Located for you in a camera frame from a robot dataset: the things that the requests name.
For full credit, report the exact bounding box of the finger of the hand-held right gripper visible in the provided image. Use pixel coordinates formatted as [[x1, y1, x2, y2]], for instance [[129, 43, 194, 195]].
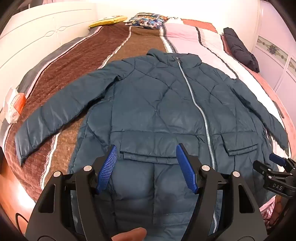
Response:
[[269, 153, 296, 171], [253, 160, 278, 180]]

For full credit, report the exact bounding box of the black folded jacket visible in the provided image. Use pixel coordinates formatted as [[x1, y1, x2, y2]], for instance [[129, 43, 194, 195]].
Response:
[[223, 27, 260, 73]]

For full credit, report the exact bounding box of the person's right forearm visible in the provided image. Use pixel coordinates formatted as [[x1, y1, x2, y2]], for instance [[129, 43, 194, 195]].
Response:
[[259, 197, 287, 230]]

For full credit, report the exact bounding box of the lilac wardrobe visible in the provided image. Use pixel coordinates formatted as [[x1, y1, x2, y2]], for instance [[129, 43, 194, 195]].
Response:
[[250, 0, 296, 98]]

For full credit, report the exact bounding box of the person's left hand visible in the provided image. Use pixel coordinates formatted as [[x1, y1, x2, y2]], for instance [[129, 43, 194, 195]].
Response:
[[111, 228, 148, 241]]

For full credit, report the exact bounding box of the black phone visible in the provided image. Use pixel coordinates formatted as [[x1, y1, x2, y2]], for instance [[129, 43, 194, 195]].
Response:
[[273, 101, 284, 119]]

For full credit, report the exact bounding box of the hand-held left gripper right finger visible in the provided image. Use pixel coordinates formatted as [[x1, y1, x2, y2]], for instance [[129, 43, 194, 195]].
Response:
[[176, 143, 271, 241]]

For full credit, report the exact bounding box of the white headboard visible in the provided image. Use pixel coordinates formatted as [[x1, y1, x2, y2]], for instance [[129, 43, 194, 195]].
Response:
[[0, 5, 100, 109]]

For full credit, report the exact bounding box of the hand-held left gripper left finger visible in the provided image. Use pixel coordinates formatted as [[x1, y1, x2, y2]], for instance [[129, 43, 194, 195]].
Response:
[[25, 145, 118, 241]]

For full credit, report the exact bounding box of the cartoon printed pillow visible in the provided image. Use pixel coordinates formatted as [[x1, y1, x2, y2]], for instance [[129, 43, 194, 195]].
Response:
[[125, 13, 170, 30]]

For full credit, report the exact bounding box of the salmon pink bedsheet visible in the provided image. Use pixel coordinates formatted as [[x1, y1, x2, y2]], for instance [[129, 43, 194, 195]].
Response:
[[183, 20, 296, 160]]

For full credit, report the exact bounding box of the yellow pillow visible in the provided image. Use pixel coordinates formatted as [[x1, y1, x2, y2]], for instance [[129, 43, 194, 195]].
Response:
[[89, 15, 128, 28]]

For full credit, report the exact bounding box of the brown striped blanket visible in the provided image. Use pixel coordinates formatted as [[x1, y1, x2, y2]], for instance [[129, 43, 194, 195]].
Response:
[[5, 22, 176, 202]]

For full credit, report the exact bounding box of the white orange plastic bag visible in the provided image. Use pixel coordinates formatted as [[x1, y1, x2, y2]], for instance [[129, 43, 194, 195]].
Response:
[[0, 85, 26, 124]]

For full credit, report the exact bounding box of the teal quilted jacket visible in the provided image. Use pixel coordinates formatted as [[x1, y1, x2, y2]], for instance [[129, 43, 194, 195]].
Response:
[[14, 48, 289, 241]]

